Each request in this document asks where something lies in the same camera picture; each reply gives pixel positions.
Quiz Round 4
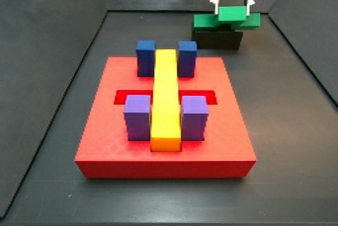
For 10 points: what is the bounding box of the green bridge-shaped block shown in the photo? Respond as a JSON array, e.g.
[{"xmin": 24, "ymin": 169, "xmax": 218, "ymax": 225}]
[{"xmin": 193, "ymin": 6, "xmax": 262, "ymax": 31}]

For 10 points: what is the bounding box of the black U-shaped fixture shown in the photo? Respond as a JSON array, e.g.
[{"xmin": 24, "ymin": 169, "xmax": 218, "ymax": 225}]
[{"xmin": 191, "ymin": 31, "xmax": 244, "ymax": 50}]

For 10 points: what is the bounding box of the red base board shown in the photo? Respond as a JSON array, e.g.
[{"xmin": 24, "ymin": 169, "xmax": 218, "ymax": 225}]
[{"xmin": 75, "ymin": 57, "xmax": 257, "ymax": 179}]

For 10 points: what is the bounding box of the right dark blue block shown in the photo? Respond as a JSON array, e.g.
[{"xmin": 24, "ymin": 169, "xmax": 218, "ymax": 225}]
[{"xmin": 178, "ymin": 41, "xmax": 197, "ymax": 78}]

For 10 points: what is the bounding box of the dark blue block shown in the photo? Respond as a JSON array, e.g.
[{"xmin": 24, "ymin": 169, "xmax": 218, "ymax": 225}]
[
  {"xmin": 137, "ymin": 40, "xmax": 157, "ymax": 77},
  {"xmin": 178, "ymin": 41, "xmax": 197, "ymax": 78}
]

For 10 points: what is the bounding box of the left dark blue block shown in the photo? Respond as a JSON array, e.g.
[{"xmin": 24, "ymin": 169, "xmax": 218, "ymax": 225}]
[{"xmin": 137, "ymin": 40, "xmax": 157, "ymax": 77}]

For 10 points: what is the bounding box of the right purple block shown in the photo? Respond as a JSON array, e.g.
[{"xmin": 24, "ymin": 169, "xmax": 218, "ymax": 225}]
[{"xmin": 181, "ymin": 96, "xmax": 209, "ymax": 141}]

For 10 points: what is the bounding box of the purple block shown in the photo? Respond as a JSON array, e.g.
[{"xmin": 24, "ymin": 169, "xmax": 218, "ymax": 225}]
[
  {"xmin": 181, "ymin": 96, "xmax": 209, "ymax": 141},
  {"xmin": 125, "ymin": 95, "xmax": 151, "ymax": 141}
]

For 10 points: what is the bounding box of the yellow long bar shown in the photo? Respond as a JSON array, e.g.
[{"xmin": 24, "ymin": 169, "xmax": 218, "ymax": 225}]
[{"xmin": 151, "ymin": 49, "xmax": 181, "ymax": 152}]

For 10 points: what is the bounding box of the left purple block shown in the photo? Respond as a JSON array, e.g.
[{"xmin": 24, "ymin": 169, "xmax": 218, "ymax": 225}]
[{"xmin": 125, "ymin": 95, "xmax": 151, "ymax": 141}]

